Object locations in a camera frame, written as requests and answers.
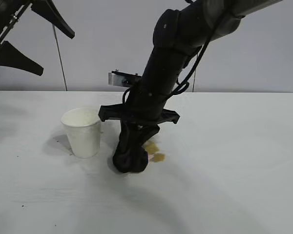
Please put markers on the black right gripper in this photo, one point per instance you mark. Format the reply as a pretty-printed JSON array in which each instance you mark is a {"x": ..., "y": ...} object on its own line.
[{"x": 146, "y": 107}]

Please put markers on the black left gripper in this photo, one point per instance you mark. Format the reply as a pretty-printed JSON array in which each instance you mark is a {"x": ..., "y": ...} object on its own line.
[{"x": 2, "y": 22}]

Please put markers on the dark purple cloth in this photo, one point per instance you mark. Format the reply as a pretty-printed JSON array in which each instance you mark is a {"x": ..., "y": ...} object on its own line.
[{"x": 129, "y": 163}]

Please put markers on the white paper cup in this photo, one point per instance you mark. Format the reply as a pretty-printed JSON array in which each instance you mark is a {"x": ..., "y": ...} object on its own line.
[{"x": 81, "y": 143}]

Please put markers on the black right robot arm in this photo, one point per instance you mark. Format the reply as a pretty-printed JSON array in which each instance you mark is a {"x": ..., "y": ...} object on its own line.
[{"x": 171, "y": 48}]

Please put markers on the brown liquid spill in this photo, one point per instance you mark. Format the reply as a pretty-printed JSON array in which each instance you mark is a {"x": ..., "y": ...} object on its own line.
[{"x": 158, "y": 158}]

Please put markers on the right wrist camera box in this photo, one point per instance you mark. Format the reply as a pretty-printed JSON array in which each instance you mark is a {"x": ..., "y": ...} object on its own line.
[{"x": 116, "y": 79}]

